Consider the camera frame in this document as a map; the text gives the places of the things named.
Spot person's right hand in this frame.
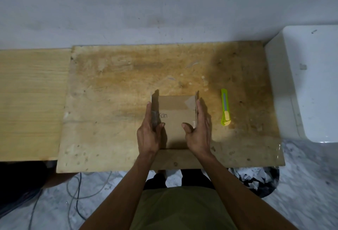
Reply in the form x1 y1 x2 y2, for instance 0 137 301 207
181 99 212 157

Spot person's left hand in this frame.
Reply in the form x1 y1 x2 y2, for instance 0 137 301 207
136 102 166 157

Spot brown cardboard box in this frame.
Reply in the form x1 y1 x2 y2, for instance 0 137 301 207
151 90 200 150

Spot person's right forearm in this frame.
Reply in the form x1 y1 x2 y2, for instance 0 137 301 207
194 152 300 230

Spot person's left forearm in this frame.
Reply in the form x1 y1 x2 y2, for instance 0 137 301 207
79 151 159 230

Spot green yellow utility knife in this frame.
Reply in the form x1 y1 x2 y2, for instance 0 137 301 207
220 88 231 127

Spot black trousers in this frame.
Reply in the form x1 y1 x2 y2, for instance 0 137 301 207
144 168 216 191

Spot stained plywood work board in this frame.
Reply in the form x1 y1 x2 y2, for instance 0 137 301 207
56 41 286 174

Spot olive green shirt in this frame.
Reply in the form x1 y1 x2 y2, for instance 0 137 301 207
129 186 239 230

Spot black bin with plastic bag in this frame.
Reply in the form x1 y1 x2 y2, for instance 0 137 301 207
228 166 280 199

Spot white appliance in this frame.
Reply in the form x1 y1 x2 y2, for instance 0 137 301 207
265 25 338 143

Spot dark bag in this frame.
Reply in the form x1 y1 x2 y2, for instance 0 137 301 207
0 160 58 217

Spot black cable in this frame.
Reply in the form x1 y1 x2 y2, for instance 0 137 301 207
28 172 87 230

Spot grey cable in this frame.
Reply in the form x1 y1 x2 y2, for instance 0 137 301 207
65 171 120 230

